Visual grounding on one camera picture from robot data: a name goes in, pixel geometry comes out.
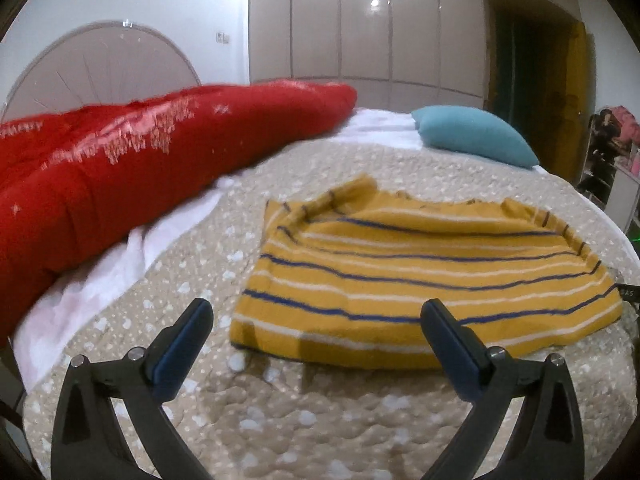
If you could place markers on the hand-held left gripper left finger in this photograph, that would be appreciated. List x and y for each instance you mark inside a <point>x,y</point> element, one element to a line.
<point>177,355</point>

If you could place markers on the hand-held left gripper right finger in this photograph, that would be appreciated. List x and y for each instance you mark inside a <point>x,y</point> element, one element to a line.
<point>457,355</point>

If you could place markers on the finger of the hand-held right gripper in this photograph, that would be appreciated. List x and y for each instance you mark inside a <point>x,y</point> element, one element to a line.
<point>631,294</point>

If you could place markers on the yellow striped sweater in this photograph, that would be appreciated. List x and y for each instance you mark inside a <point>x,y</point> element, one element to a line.
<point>425,280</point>

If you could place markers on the white shelf unit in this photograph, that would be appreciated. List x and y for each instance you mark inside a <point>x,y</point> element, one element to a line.
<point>617,185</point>

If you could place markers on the white bed sheet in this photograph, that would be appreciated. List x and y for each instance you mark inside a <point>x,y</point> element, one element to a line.
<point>85,290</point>

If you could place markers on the pink box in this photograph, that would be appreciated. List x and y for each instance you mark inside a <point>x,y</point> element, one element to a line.
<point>636,165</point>

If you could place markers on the beige dotted bedspread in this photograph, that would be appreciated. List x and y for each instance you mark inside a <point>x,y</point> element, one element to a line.
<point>310,425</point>

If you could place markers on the pink cloth bundle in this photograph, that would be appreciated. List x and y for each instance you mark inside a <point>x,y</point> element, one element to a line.
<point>625,127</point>

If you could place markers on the yellow wooden door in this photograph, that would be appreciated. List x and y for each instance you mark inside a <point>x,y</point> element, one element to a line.
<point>570,110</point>

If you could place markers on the red floral quilt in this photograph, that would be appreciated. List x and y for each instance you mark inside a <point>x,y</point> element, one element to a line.
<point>125,160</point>

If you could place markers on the teal pillow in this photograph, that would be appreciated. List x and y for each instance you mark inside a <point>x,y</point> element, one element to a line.
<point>475,132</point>

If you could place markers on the round white headboard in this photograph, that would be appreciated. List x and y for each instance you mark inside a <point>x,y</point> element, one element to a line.
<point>100,70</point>

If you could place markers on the grey panelled wardrobe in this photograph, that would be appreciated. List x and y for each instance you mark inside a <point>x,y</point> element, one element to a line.
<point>400,20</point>

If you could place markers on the white wall switch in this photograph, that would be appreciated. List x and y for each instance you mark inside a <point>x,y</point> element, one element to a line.
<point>223,37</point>

